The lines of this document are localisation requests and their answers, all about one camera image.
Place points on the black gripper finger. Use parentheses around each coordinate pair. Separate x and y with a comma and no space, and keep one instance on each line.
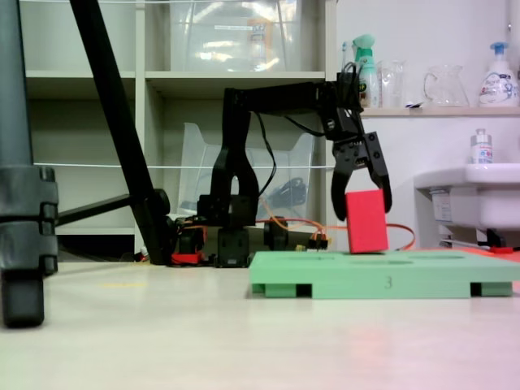
(378,162)
(338,191)

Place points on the red square block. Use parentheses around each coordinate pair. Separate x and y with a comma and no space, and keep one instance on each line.
(366,221)

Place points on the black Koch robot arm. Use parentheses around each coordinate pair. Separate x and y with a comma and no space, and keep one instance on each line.
(233,162)

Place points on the clear measuring cup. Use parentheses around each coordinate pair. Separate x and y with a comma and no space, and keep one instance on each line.
(392,85)

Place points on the green shape sorter board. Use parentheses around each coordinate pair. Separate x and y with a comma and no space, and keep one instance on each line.
(365,272)

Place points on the green capped spray bottle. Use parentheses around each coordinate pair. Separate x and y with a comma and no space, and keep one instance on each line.
(367,61)

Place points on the clear glass jug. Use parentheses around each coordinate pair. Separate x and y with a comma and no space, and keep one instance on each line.
(447,87)

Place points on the small clear bottle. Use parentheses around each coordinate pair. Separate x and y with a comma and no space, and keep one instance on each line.
(482,148)

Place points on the white sink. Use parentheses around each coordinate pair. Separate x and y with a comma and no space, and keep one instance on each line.
(479,195)

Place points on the white pump soap bottle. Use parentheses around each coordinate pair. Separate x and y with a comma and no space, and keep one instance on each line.
(497,85)

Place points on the clear plastic storage box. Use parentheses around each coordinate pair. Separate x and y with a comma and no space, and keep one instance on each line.
(235,36)

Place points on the red printed clamp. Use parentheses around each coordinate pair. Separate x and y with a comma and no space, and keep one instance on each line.
(187,258)

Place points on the beige shelf unit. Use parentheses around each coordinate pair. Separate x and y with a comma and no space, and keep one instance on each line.
(140,81)

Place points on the black tripod leg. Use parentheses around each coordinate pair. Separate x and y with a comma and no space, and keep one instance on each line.
(18,203)
(118,122)

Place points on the black tripod brace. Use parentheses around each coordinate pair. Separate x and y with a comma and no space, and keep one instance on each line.
(93,209)

